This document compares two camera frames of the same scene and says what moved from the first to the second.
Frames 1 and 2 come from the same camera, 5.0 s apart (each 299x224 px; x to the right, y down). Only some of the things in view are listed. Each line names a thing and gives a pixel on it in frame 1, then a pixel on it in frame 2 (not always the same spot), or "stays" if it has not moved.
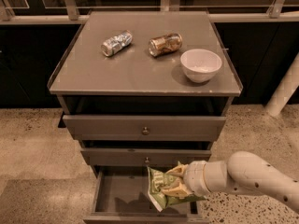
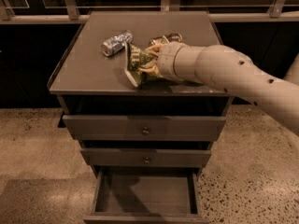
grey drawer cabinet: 139,89 stays
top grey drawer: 144,128 stays
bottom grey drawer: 123,195 stays
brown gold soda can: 164,44 stays
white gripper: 195,177 → 165,62
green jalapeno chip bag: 157,181 → 136,59
